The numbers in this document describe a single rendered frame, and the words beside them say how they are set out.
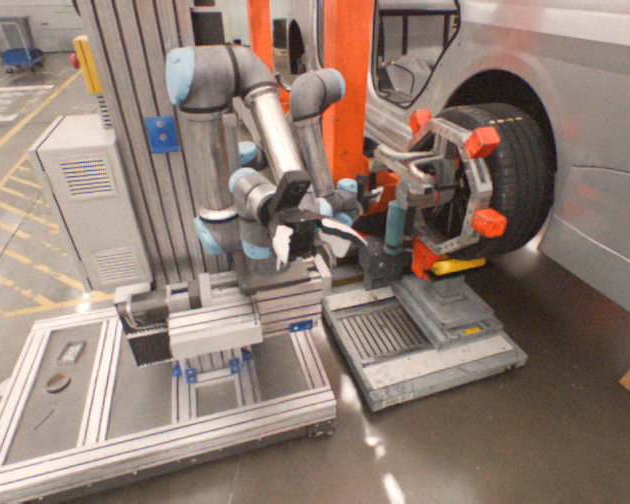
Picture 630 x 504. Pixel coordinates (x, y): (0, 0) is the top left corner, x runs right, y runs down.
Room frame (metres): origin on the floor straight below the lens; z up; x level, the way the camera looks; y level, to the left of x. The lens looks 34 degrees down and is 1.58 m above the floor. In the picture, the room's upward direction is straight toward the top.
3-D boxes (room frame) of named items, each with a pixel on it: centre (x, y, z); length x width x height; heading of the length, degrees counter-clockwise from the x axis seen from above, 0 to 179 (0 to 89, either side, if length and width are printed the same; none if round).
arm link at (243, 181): (0.77, 0.13, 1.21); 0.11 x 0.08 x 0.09; 31
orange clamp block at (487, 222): (1.27, -0.64, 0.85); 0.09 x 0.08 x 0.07; 18
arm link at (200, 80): (0.99, 0.27, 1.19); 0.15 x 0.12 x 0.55; 121
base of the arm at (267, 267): (1.06, 0.15, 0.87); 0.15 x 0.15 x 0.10
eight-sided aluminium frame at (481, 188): (1.57, -0.54, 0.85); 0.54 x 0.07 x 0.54; 18
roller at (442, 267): (1.49, -0.67, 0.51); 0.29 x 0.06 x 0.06; 108
